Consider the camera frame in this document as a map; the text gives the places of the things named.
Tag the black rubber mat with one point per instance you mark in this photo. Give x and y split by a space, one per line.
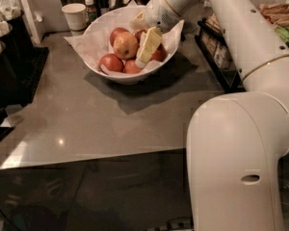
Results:
30 74

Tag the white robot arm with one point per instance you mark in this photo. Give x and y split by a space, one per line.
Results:
234 141

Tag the white bowl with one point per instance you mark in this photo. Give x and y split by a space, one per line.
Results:
128 77

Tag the white napkin box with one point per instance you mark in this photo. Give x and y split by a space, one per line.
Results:
34 20

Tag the white paper liner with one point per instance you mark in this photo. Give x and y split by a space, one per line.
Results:
93 42

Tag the white paper cup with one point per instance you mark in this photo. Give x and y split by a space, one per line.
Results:
75 14

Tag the red apple back left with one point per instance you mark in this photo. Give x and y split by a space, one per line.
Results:
115 33

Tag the red apple front middle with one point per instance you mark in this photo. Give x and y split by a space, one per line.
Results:
131 67

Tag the black wire condiment rack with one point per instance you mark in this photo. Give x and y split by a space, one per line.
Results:
214 49

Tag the red apple front left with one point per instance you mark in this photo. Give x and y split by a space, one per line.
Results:
111 62

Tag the yellowish red apple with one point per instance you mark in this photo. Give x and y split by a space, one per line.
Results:
125 46

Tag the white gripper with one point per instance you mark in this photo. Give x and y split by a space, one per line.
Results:
158 12

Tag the red apple back right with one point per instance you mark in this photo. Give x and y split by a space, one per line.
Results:
139 33

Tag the power strip with cables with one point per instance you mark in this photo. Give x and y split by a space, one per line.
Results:
176 224

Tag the small brown glass bottle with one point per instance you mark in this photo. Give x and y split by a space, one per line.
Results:
91 10

